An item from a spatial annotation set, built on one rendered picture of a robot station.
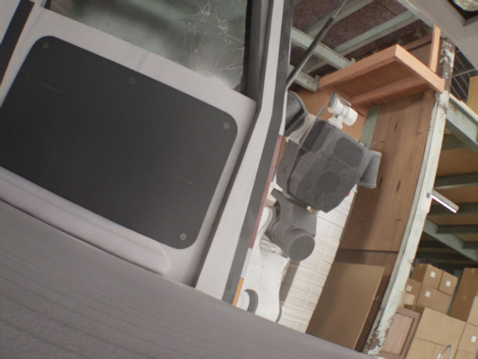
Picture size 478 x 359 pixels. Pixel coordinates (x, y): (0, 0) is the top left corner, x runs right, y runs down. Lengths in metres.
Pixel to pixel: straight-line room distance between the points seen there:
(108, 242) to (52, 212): 0.14
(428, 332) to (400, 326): 2.23
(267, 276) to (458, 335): 4.09
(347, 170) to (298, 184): 0.19
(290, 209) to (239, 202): 0.64
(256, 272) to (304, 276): 1.04
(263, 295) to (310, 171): 0.47
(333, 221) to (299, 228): 1.17
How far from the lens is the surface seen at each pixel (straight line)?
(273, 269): 1.87
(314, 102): 4.87
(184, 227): 1.17
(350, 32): 4.06
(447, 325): 5.43
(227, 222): 1.17
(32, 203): 1.02
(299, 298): 2.86
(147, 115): 1.17
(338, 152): 1.73
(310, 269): 2.87
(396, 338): 2.94
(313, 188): 1.77
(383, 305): 2.71
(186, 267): 1.18
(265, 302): 1.80
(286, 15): 1.33
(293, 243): 1.75
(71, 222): 1.02
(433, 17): 1.80
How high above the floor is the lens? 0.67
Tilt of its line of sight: 11 degrees up
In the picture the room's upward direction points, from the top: 21 degrees clockwise
